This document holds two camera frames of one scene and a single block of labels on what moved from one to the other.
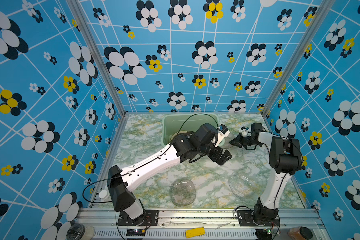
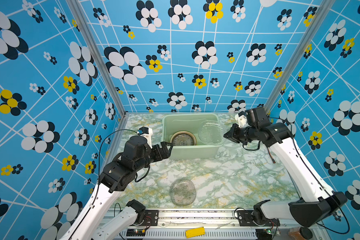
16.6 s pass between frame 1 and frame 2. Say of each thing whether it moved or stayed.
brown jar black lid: stayed
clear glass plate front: stayed
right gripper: moved
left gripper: moved
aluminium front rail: stayed
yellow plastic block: stayed
